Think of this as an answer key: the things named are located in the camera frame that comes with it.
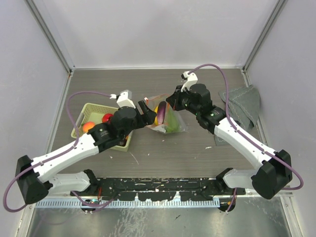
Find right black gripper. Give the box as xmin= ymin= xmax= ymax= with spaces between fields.
xmin=166 ymin=84 xmax=200 ymax=116

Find yellow toy banana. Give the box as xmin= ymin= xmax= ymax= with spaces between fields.
xmin=154 ymin=106 xmax=159 ymax=126

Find purple toy eggplant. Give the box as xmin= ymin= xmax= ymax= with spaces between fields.
xmin=156 ymin=101 xmax=167 ymax=125

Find clear orange zip bag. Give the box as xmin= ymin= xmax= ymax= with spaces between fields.
xmin=144 ymin=94 xmax=188 ymax=134

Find green toy leaves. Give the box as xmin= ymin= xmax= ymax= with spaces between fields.
xmin=165 ymin=110 xmax=181 ymax=133

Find red toy apple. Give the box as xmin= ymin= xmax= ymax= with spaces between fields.
xmin=102 ymin=113 xmax=113 ymax=123

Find orange toy peach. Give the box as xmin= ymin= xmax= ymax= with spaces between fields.
xmin=82 ymin=121 xmax=95 ymax=133

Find green plastic basket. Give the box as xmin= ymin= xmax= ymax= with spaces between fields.
xmin=76 ymin=103 xmax=133 ymax=152

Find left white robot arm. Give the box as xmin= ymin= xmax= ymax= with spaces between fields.
xmin=16 ymin=101 xmax=157 ymax=204

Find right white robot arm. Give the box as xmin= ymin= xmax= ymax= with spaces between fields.
xmin=166 ymin=83 xmax=292 ymax=199

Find grey folded cloth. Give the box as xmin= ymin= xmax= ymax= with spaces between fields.
xmin=228 ymin=85 xmax=260 ymax=131

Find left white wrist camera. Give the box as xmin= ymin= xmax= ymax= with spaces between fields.
xmin=110 ymin=90 xmax=136 ymax=109

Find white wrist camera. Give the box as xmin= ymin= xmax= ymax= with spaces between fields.
xmin=110 ymin=90 xmax=136 ymax=109
xmin=181 ymin=71 xmax=198 ymax=92

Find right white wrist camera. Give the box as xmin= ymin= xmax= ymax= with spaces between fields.
xmin=181 ymin=71 xmax=198 ymax=92

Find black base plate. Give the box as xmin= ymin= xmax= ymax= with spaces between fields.
xmin=76 ymin=178 xmax=234 ymax=201

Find grey slotted cable duct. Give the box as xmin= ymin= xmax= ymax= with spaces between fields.
xmin=35 ymin=197 xmax=220 ymax=208

